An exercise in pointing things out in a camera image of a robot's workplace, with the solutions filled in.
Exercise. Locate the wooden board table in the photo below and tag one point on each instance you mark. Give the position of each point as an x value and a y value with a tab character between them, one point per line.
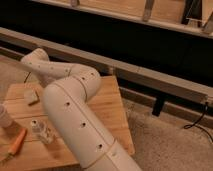
34	155

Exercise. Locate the clear plastic bottle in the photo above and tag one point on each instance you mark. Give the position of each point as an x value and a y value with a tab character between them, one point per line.
42	131

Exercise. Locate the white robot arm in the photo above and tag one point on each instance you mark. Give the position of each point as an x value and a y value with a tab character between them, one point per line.
67	89

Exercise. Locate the white cup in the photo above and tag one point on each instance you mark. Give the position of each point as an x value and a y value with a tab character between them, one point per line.
5	119

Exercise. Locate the orange handled tool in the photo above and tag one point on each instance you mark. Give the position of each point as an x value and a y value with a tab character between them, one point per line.
16	145

